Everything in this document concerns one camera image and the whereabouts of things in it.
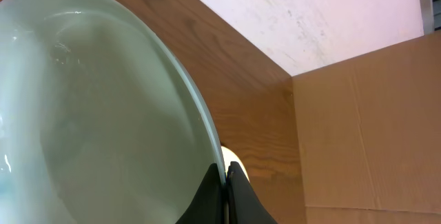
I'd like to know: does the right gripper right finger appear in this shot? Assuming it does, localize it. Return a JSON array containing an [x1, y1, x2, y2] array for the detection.
[[226, 161, 276, 224]]

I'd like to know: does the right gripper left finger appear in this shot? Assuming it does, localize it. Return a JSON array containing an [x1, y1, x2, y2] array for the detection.
[[176, 163, 224, 224]]

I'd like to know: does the white plate with blue stain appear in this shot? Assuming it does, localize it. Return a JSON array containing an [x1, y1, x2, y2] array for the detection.
[[1, 0, 225, 223]]

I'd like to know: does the yellow plate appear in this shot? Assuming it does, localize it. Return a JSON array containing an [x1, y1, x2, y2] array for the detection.
[[221, 145, 249, 180]]

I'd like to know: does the brown cardboard box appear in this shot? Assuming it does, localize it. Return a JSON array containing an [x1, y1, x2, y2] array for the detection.
[[293, 32, 440, 223]]

